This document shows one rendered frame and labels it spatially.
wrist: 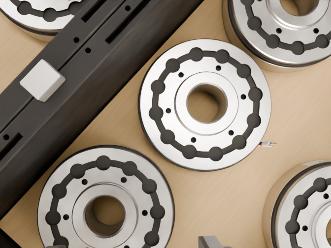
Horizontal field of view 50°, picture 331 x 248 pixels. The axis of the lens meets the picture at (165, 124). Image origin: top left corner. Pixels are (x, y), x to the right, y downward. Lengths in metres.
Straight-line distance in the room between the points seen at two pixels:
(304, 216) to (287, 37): 0.14
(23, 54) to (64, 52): 0.12
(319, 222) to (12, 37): 0.29
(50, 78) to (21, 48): 0.13
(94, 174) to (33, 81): 0.10
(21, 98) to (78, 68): 0.04
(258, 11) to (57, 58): 0.16
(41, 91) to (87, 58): 0.03
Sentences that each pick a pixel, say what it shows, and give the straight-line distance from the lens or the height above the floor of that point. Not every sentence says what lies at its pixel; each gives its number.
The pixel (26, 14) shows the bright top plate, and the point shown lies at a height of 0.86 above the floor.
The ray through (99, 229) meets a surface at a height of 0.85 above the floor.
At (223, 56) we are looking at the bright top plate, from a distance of 0.28.
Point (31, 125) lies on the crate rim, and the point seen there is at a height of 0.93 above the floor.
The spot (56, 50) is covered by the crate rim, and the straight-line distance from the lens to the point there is 0.21.
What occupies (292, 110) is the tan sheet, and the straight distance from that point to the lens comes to 0.32.
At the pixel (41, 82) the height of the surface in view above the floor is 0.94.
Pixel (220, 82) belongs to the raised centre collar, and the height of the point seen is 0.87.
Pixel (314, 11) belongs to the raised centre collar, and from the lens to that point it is 0.30.
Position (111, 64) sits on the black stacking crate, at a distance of 0.22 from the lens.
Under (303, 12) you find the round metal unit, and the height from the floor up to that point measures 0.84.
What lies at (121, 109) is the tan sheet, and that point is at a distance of 0.30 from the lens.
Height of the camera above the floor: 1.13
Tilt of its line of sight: 87 degrees down
